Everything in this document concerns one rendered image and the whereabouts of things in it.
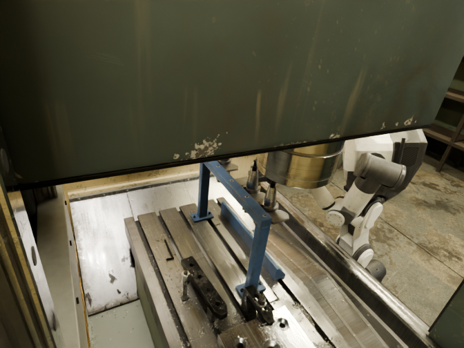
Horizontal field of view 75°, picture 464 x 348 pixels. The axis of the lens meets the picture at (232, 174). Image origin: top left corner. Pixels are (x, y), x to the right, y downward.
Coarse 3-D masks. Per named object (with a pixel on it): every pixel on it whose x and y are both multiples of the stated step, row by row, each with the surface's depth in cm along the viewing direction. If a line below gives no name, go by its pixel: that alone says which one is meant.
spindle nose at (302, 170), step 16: (320, 144) 51; (336, 144) 53; (272, 160) 55; (288, 160) 53; (304, 160) 53; (320, 160) 53; (336, 160) 55; (272, 176) 57; (288, 176) 55; (304, 176) 54; (320, 176) 55
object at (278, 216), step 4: (272, 212) 97; (276, 212) 97; (280, 212) 97; (284, 212) 98; (272, 216) 95; (276, 216) 95; (280, 216) 95; (284, 216) 96; (288, 216) 96; (272, 220) 93; (276, 220) 93; (280, 220) 94; (284, 220) 94
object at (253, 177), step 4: (252, 172) 103; (256, 172) 103; (252, 176) 104; (256, 176) 104; (248, 180) 106; (252, 180) 104; (256, 180) 105; (248, 184) 106; (252, 184) 105; (256, 184) 106; (252, 188) 106; (256, 188) 106
